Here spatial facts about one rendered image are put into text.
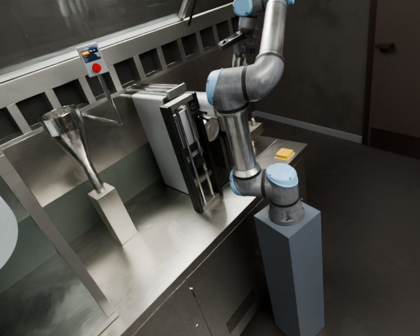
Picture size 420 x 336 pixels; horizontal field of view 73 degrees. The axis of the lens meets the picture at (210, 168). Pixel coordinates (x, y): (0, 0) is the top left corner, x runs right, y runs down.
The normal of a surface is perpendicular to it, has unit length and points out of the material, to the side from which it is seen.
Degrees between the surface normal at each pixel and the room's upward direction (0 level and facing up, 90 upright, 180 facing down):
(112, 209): 90
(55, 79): 90
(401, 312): 0
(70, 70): 90
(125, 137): 90
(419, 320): 0
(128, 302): 0
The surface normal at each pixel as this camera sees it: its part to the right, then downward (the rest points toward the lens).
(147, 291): -0.22, -0.82
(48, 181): 0.72, 0.22
